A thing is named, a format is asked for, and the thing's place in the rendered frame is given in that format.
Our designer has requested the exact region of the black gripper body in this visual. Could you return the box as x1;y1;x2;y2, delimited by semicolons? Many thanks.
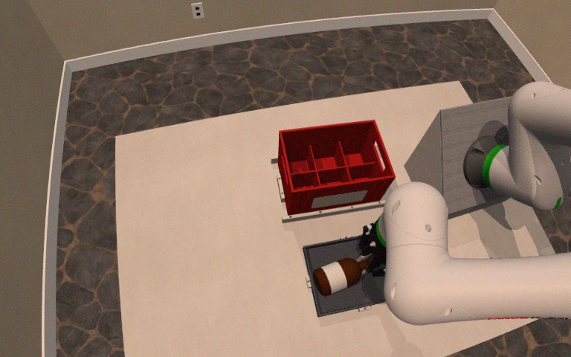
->
369;239;386;265

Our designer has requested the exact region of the red divided crate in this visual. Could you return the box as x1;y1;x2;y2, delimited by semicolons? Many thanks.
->
278;120;396;216

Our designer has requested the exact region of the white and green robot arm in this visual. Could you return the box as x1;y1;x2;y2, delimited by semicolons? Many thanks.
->
370;81;571;326

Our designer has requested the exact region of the brown bottle with white label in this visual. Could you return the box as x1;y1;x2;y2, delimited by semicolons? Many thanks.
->
313;258;372;297

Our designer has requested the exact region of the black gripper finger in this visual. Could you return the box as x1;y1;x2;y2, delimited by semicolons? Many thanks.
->
362;257;385;277
356;223;374;262

